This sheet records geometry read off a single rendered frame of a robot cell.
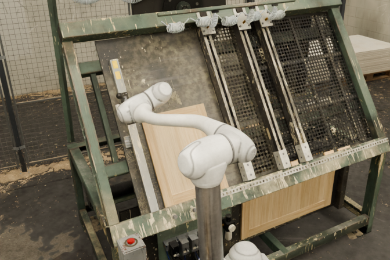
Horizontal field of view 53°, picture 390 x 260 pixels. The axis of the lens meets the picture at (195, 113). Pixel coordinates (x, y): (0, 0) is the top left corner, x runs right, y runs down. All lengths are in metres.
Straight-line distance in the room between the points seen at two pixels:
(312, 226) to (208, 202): 2.30
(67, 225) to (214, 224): 2.44
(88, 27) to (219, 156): 1.33
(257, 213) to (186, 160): 1.72
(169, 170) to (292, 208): 1.26
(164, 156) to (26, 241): 1.80
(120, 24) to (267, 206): 1.70
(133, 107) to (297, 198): 1.82
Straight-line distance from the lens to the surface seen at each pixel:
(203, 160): 1.44
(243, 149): 1.54
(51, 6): 2.89
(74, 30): 2.47
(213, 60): 2.71
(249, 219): 3.07
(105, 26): 2.51
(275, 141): 2.72
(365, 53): 7.29
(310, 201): 3.43
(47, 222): 3.98
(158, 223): 2.36
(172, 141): 2.47
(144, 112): 1.84
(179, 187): 2.44
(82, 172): 3.06
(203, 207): 1.57
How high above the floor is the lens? 2.34
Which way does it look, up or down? 24 degrees down
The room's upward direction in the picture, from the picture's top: 1 degrees counter-clockwise
